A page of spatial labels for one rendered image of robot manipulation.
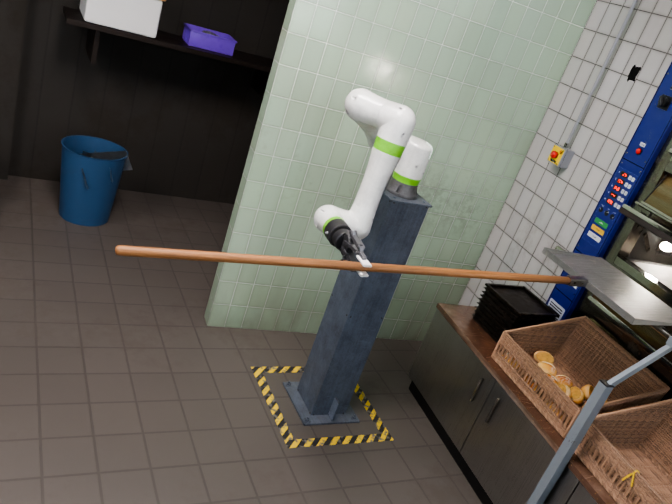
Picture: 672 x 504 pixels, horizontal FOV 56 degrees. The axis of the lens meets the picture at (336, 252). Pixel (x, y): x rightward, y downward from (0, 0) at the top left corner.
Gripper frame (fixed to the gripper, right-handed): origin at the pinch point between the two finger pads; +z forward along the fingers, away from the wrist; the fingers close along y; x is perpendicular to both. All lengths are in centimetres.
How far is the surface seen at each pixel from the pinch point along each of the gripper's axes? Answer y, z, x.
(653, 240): -6, -33, -173
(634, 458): 61, 39, -130
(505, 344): 51, -24, -102
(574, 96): -53, -108, -159
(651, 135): -53, -47, -155
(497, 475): 97, 12, -94
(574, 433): 47, 37, -91
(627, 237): -6, -33, -155
